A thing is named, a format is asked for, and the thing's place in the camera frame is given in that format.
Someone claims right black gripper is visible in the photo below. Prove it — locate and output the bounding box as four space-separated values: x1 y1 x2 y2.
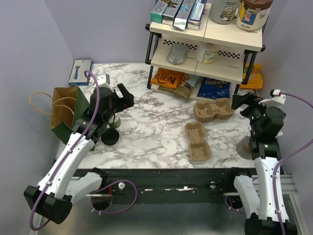
232 91 277 135

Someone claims green paper cup stack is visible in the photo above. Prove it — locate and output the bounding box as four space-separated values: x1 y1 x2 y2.
109 113 121 129

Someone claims black plastic lid stack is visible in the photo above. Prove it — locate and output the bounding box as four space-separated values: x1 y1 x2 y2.
101 128 120 146

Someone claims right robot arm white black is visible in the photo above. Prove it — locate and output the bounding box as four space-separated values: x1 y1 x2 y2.
225 90 298 235

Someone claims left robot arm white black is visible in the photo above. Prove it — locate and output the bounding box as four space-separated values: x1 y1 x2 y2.
23 83 134 224

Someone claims yellow snack bag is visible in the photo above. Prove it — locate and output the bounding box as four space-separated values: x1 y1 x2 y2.
240 64 263 90

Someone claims blue doritos chips bag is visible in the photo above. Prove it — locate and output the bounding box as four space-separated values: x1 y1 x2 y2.
197 77 230 99

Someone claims rear brown pulp cup carrier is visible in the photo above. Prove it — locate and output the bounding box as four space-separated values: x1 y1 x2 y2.
193 98 235 123

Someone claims brown pulp cup carrier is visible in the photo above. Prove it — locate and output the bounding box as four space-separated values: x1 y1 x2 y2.
184 121 211 162
193 98 235 123

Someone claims grey cup with straws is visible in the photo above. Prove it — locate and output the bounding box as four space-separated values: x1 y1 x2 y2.
236 136 252 160

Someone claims orange kettle chips bag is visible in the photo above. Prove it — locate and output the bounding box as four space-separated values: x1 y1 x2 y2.
151 68 184 89

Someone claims cream black tiered shelf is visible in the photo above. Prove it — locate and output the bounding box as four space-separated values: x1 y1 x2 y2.
145 3 265 91

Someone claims blue razor package box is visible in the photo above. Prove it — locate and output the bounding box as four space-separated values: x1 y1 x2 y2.
68 59 93 86

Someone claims brown paper bag green side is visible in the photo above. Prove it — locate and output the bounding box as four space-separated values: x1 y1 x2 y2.
29 86 89 144

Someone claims white paper roll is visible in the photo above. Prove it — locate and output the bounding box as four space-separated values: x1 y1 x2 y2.
196 42 219 65

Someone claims front brown pulp cup carrier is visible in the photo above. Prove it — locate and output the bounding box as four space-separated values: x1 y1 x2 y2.
184 121 211 162

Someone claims white cartoon canister brown lid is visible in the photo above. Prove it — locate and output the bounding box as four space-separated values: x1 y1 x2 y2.
236 0 273 31

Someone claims white blue toothpaste box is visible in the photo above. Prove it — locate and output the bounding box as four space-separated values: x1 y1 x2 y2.
187 0 207 30

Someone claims grey cartoon mug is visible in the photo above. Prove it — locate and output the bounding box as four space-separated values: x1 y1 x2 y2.
209 0 240 24

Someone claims teal toothpaste box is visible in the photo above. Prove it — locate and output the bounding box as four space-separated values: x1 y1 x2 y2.
150 0 171 24

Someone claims silver blue toothpaste box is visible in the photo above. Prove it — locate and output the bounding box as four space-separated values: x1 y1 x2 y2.
173 0 195 30

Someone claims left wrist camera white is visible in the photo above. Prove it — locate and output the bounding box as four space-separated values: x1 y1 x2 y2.
93 73 114 92

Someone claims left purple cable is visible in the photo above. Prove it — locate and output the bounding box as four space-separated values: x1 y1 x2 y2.
29 70 100 231

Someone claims purple cable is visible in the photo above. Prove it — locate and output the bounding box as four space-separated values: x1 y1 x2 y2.
29 70 100 231
224 91 313 235

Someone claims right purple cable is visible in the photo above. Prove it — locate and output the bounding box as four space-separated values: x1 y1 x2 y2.
224 91 313 235

